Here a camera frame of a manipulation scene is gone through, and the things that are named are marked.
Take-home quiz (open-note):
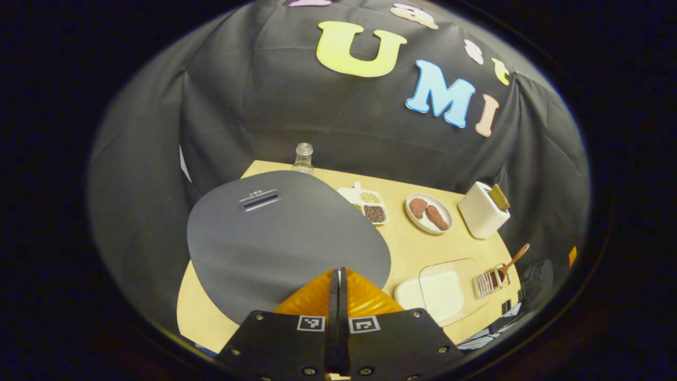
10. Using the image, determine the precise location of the dark cloth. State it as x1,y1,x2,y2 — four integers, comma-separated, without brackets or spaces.
521,258,556,313

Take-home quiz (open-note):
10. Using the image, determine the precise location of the black backdrop cloth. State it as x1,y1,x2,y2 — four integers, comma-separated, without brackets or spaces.
87,0,592,339

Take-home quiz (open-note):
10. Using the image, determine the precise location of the small clear glass bottle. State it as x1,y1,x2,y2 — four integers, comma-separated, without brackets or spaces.
292,142,315,175

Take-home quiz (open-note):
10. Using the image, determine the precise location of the white striped fabric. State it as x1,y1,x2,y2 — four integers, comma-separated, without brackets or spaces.
458,302,523,351

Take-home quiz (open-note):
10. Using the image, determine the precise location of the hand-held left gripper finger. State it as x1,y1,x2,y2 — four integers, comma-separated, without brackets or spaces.
214,267,340,381
338,267,466,381

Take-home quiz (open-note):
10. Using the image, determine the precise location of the small clear glass container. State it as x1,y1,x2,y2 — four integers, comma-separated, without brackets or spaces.
472,263,511,300

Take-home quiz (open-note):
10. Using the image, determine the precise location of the brown wooden spoon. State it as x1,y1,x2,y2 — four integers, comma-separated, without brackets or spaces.
489,243,531,286

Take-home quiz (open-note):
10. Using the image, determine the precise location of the white chopstick holder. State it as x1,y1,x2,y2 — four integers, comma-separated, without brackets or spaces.
458,182,511,240

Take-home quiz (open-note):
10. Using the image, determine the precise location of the white divided grain dish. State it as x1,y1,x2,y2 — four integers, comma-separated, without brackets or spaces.
337,182,390,226

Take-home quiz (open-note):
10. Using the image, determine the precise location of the dark grey rice cooker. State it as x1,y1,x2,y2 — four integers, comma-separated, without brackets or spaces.
187,170,392,324

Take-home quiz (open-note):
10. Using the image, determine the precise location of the white rice tray clear lid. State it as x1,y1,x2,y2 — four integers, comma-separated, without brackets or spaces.
394,258,490,328

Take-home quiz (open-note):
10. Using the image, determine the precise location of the round white plate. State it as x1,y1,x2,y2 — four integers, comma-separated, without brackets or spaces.
405,193,454,235

